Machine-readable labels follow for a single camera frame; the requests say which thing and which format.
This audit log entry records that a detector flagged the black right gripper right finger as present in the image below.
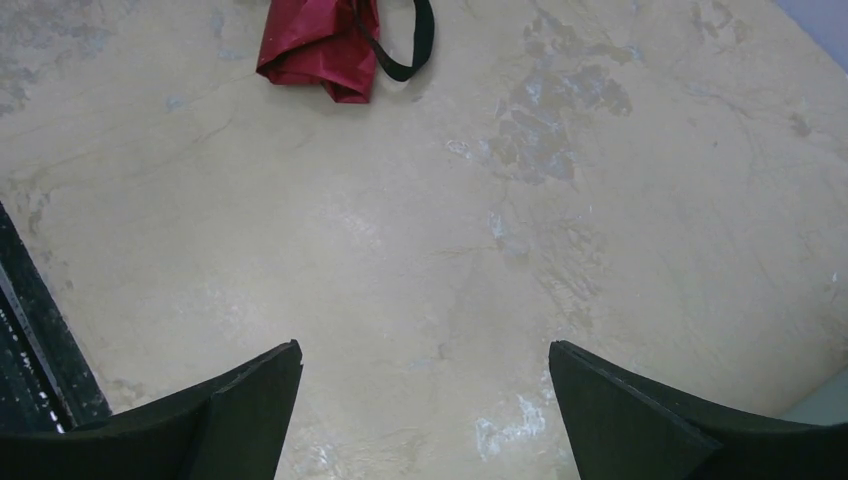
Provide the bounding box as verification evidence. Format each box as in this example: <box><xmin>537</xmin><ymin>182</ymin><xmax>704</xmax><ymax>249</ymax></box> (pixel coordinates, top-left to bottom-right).
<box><xmin>549</xmin><ymin>340</ymin><xmax>847</xmax><ymax>479</ymax></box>

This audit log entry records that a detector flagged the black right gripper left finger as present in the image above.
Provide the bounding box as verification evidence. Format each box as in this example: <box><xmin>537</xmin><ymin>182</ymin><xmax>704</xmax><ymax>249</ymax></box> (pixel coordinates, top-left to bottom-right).
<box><xmin>1</xmin><ymin>340</ymin><xmax>303</xmax><ymax>479</ymax></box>

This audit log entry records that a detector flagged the red paper flower bouquet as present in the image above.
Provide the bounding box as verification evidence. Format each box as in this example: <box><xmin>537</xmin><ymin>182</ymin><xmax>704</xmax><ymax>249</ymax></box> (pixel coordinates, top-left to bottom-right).
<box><xmin>256</xmin><ymin>0</ymin><xmax>379</xmax><ymax>104</ymax></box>

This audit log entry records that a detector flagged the black printed ribbon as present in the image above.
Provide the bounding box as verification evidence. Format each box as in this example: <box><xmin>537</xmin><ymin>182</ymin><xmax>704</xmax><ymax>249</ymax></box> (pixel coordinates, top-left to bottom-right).
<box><xmin>351</xmin><ymin>0</ymin><xmax>437</xmax><ymax>83</ymax></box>

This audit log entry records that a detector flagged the black table edge rail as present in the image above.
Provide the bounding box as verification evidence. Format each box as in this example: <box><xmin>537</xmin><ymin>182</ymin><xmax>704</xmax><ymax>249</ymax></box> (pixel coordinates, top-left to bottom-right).
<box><xmin>1</xmin><ymin>209</ymin><xmax>112</xmax><ymax>433</ymax></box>

